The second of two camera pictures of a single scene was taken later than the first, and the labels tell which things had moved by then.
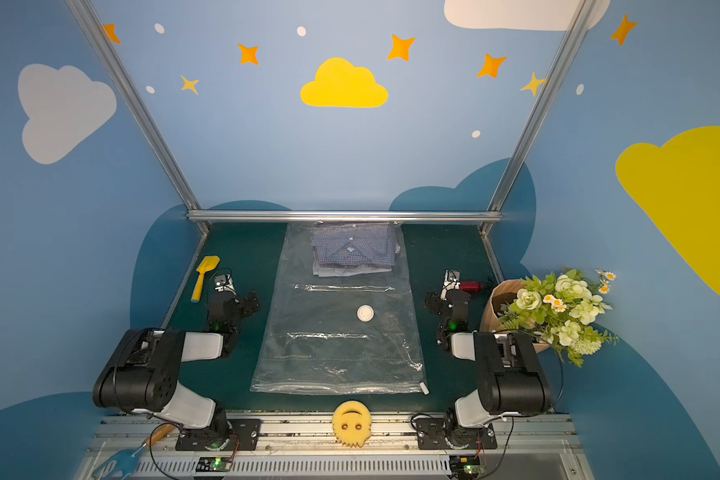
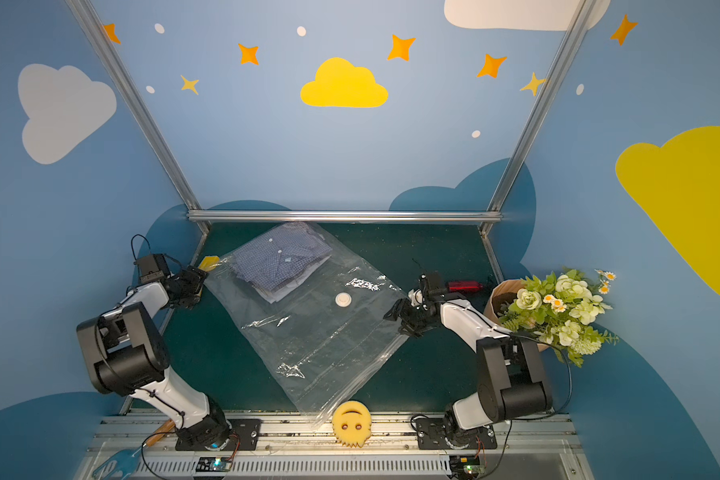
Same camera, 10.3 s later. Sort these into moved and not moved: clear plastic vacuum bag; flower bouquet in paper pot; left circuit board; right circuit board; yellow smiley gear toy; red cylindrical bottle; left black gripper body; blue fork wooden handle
Moved: left black gripper body; clear plastic vacuum bag
Not moved: blue fork wooden handle; right circuit board; flower bouquet in paper pot; red cylindrical bottle; left circuit board; yellow smiley gear toy
